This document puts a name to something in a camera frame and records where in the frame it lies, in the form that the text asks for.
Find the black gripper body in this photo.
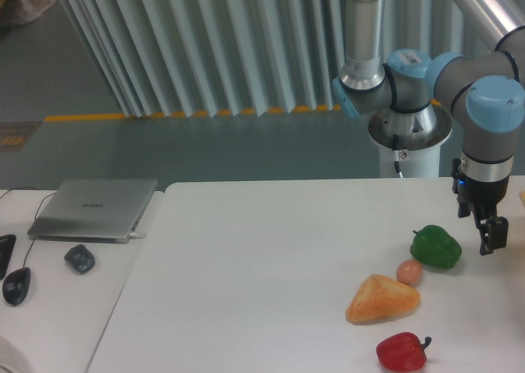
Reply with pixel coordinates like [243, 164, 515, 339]
[451, 157, 509, 222]

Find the red bell pepper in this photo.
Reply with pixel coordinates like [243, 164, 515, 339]
[376, 332, 431, 372]

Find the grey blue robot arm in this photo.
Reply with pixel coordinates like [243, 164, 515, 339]
[332, 0, 524, 255]

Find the green bell pepper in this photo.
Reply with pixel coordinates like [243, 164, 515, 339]
[409, 225, 463, 270]

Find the brown egg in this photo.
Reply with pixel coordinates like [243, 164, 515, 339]
[396, 259, 422, 286]

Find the triangular bread loaf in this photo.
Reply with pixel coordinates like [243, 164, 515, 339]
[345, 275, 421, 325]

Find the grey folding partition screen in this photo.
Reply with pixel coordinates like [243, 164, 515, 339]
[52, 0, 525, 118]

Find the silver closed laptop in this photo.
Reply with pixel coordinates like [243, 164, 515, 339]
[28, 179, 157, 243]

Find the dark grey 3D mouse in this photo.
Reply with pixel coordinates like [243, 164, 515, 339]
[64, 244, 96, 275]

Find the black computer mouse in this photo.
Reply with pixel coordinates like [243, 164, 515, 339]
[2, 266, 32, 307]

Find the black keyboard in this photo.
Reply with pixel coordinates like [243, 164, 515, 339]
[0, 234, 16, 280]

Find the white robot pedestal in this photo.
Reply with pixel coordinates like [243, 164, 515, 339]
[368, 105, 452, 178]

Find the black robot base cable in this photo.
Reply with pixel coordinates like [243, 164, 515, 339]
[391, 134, 405, 180]

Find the black mouse cable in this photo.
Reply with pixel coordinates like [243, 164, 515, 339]
[0, 186, 59, 270]

